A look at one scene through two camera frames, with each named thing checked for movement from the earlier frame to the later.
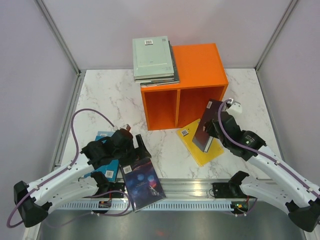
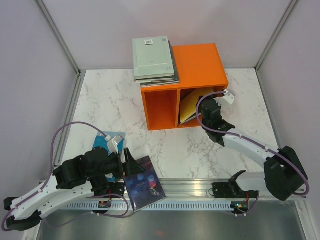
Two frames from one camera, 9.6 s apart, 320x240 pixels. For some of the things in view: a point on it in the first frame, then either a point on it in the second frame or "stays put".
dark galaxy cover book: x=143 y=184 stays put
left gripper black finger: x=141 y=152 to x=132 y=166
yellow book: x=186 y=135 to x=188 y=105
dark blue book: x=201 y=138 to x=188 y=103
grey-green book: x=152 y=59 stays put
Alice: x=176 y=79 stays put
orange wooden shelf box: x=202 y=78 stays put
